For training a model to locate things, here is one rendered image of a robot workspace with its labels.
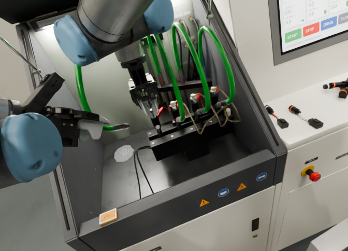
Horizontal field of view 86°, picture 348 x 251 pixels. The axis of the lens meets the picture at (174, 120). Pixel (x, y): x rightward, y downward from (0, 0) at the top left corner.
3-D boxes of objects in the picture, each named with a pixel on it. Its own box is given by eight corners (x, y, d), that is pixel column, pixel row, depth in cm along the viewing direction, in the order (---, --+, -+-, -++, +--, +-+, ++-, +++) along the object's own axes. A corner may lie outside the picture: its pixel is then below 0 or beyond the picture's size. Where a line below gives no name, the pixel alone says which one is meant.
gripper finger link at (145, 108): (147, 128, 60) (138, 104, 55) (145, 119, 65) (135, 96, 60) (156, 125, 61) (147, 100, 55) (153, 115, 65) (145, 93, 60)
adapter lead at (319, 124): (322, 127, 58) (324, 122, 57) (316, 129, 58) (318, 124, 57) (292, 108, 68) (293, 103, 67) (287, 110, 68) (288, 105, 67)
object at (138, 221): (104, 258, 61) (78, 237, 52) (104, 243, 65) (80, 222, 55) (272, 186, 67) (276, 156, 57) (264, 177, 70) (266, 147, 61)
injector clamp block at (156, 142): (161, 172, 78) (150, 147, 69) (157, 156, 86) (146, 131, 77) (235, 143, 81) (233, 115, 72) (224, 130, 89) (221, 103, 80)
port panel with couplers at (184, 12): (179, 82, 91) (163, 11, 73) (177, 79, 94) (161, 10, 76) (204, 73, 92) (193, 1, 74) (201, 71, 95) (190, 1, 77)
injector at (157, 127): (165, 159, 77) (150, 119, 64) (163, 151, 81) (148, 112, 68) (172, 156, 77) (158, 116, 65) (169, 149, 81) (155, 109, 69)
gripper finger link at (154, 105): (156, 125, 61) (147, 100, 55) (153, 115, 65) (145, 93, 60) (165, 121, 61) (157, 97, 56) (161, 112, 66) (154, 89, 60)
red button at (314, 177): (309, 186, 65) (312, 177, 62) (300, 177, 68) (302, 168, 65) (322, 180, 66) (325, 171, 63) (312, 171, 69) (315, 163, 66)
